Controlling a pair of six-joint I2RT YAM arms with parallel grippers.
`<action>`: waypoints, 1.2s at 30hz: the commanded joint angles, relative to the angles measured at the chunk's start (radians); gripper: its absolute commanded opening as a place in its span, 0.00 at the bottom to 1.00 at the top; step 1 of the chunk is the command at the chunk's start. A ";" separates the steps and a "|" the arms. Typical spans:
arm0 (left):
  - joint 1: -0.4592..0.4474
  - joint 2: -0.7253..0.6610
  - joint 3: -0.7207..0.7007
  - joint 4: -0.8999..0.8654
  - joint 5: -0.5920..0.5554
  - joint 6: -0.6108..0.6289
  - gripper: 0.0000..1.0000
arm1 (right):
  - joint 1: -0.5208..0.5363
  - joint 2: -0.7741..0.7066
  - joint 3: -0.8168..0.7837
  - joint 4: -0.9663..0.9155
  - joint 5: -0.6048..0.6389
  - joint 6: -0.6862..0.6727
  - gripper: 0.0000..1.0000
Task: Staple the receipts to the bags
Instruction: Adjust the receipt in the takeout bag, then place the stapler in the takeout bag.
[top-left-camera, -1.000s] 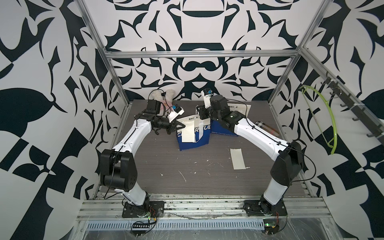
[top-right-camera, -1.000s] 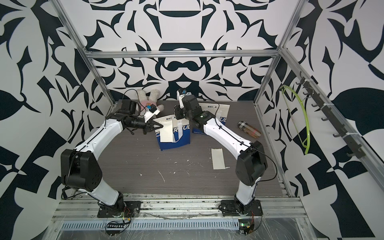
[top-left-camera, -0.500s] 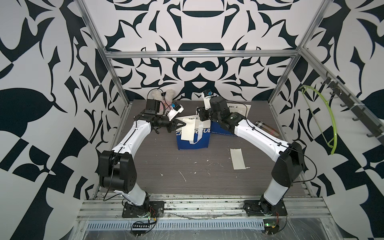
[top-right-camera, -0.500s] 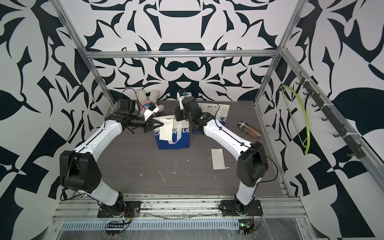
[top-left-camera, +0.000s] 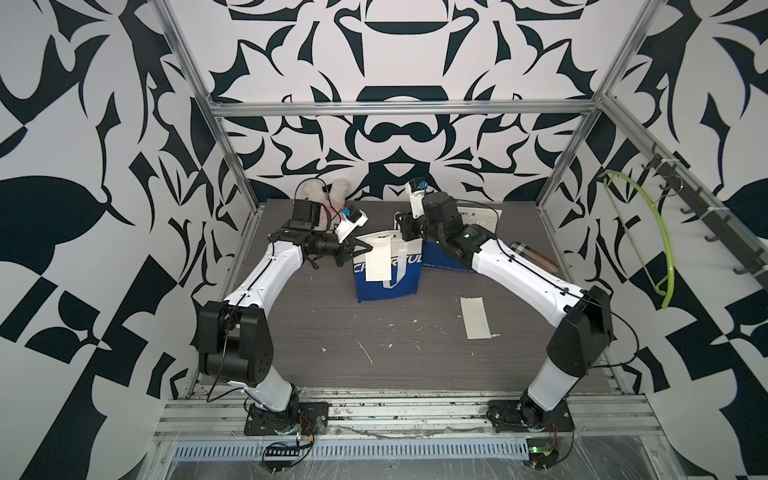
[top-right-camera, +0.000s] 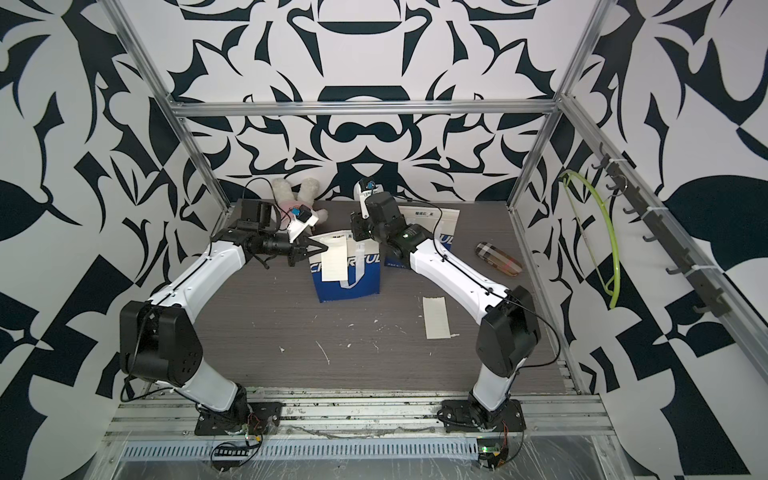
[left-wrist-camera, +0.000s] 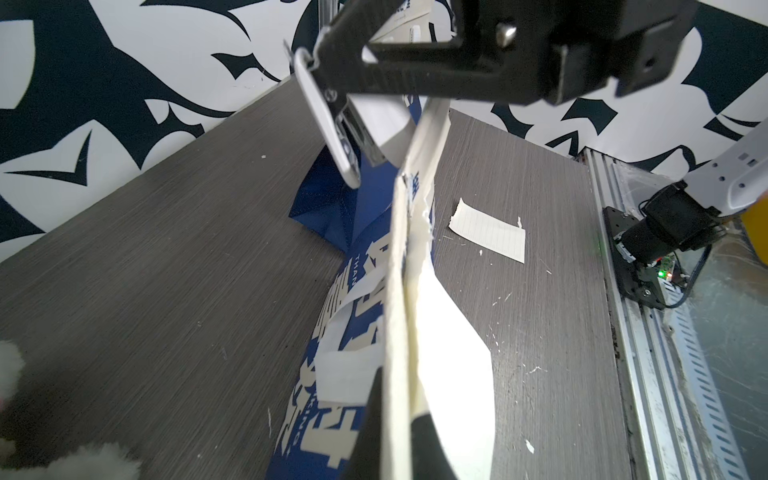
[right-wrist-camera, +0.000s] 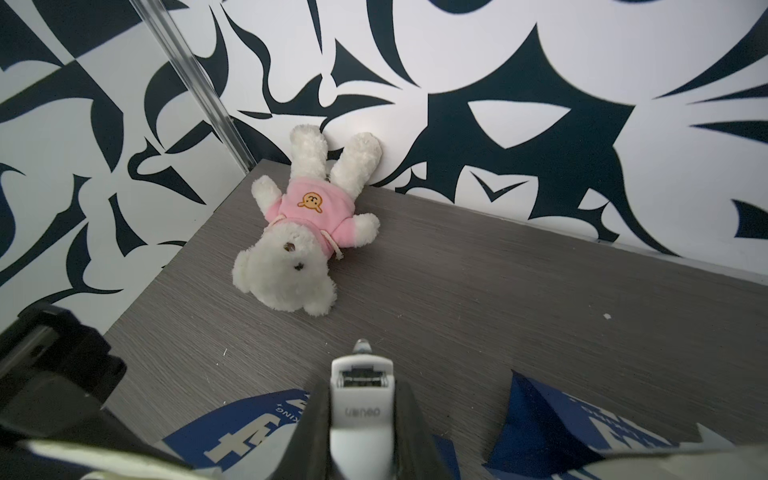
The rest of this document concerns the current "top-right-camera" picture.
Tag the green clothes hanger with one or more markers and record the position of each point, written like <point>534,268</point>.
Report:
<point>597,232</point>

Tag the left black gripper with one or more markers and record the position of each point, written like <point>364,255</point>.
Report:
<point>301,250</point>

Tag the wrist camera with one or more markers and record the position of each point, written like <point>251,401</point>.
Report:
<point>303,217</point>
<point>363,189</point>

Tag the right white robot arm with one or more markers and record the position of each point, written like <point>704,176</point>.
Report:
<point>508,325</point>

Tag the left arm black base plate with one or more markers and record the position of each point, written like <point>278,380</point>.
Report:
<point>255,419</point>

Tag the slotted grey cable duct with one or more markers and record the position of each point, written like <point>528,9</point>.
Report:
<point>313,449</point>

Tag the blue white paper bag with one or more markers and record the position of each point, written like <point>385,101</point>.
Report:
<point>435,231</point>
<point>364,270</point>

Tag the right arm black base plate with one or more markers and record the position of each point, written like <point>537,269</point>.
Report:
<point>470,416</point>

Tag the green lit circuit board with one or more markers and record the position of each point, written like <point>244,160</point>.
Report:
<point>492,455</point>

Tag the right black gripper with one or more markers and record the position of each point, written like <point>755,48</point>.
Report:
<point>357,219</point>

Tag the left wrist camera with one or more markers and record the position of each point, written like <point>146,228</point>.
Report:
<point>303,217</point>

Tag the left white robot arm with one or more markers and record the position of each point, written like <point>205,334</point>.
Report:
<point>158,340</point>

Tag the black wall hook rack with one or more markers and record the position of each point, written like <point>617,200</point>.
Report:
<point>664,229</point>

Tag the black connector strip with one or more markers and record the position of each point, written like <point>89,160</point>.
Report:
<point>227,455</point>

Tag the white paper receipt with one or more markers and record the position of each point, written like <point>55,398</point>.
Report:
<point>334,265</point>
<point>435,317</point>

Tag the white pink plush bunny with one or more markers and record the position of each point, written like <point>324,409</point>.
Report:
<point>287,199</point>

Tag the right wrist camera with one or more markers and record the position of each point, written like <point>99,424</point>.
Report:
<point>363,189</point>

